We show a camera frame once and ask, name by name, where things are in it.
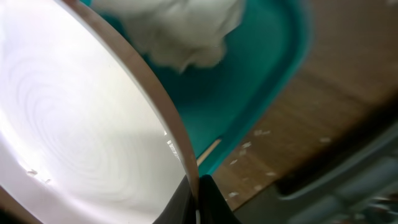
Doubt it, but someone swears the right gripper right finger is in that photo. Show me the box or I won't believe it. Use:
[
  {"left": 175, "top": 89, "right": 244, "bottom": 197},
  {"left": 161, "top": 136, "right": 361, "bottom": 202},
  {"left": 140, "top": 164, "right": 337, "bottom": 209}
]
[{"left": 198, "top": 175, "right": 241, "bottom": 224}]

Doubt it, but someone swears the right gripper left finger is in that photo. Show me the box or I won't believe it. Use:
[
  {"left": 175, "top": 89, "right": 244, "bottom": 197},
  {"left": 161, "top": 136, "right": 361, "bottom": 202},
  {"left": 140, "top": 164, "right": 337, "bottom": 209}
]
[{"left": 153, "top": 176, "right": 197, "bottom": 224}]

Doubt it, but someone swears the pink round plate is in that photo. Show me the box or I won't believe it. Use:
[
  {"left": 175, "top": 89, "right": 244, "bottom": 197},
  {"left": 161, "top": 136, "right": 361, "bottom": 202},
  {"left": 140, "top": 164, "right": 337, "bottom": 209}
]
[{"left": 1, "top": 0, "right": 199, "bottom": 223}]

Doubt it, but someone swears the white napkin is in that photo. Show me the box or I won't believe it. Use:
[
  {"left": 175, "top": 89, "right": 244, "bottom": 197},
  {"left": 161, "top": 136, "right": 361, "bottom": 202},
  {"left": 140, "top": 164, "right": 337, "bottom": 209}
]
[{"left": 90, "top": 0, "right": 246, "bottom": 73}]

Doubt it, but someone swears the grey dishwasher rack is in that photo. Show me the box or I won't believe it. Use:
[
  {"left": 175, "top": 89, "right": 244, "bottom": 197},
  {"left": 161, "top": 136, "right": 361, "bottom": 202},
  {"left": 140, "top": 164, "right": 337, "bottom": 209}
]
[{"left": 234, "top": 124, "right": 397, "bottom": 224}]

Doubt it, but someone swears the wooden chopstick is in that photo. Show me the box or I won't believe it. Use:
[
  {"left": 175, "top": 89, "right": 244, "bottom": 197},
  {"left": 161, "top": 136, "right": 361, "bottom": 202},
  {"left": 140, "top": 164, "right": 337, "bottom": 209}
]
[{"left": 197, "top": 139, "right": 221, "bottom": 166}]

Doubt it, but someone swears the teal serving tray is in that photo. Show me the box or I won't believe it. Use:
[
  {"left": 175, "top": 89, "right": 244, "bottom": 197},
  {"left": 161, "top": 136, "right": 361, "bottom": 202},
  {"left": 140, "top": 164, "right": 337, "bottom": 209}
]
[{"left": 87, "top": 0, "right": 309, "bottom": 174}]

